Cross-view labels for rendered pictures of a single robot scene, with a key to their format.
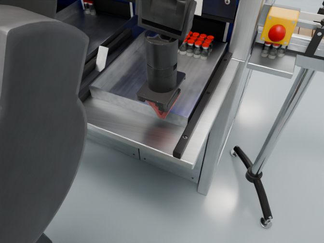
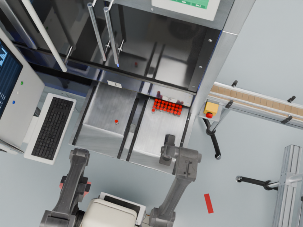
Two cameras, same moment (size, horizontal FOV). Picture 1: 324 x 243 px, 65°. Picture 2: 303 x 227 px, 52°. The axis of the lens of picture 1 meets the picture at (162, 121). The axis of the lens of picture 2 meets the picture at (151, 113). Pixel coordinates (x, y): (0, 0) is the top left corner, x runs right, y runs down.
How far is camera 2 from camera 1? 1.44 m
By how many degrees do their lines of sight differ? 25
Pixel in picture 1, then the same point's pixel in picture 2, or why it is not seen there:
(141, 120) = (157, 159)
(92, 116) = (137, 160)
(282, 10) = (211, 105)
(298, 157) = not seen: hidden behind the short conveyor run
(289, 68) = (217, 117)
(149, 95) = (163, 162)
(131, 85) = (148, 139)
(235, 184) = (199, 134)
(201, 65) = (177, 121)
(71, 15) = (99, 85)
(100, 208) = (119, 162)
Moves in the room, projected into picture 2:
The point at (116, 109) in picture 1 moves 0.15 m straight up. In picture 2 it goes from (146, 155) to (146, 150)
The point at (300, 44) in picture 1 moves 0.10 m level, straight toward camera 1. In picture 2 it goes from (223, 103) to (218, 117)
